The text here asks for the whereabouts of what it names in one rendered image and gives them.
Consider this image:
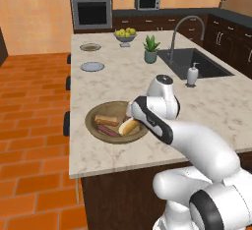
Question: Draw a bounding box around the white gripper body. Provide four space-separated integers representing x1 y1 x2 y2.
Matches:
125 100 136 118

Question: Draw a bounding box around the toasted brown bun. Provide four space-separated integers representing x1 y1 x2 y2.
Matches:
94 114 120 128

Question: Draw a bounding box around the dark red sausage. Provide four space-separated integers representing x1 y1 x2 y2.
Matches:
96 124 122 139

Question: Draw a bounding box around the brown serving bowl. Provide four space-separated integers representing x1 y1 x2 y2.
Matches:
84 100 151 144

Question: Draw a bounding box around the grey plate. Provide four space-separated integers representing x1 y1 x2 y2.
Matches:
80 61 105 73

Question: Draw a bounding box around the grey footed fruit bowl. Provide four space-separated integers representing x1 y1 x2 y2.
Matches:
113 31 138 48

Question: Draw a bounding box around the brown rimmed plate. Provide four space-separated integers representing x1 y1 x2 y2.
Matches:
79 42 102 53

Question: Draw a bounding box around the green plant in pot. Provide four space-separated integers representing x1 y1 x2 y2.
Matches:
142 34 161 65

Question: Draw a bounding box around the white soap dispenser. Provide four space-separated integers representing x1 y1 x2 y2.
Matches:
185 62 201 88

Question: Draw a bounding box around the grey curved tap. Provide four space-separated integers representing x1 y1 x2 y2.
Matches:
167 15 207 66

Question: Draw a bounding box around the dark grey sink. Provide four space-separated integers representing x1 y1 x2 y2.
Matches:
157 47 236 82

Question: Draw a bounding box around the dark brown island cabinet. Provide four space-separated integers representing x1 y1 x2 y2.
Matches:
80 150 252 230

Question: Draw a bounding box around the dark brown cupboard run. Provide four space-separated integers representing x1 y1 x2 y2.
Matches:
111 8 211 33
202 8 252 80

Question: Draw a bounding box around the silver microwave oven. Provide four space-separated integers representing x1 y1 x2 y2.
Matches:
134 0 161 12

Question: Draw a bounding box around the dark brown cabinet side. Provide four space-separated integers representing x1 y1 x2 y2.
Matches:
0 27 10 68

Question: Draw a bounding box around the silver wall oven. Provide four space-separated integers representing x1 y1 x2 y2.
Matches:
68 0 113 31

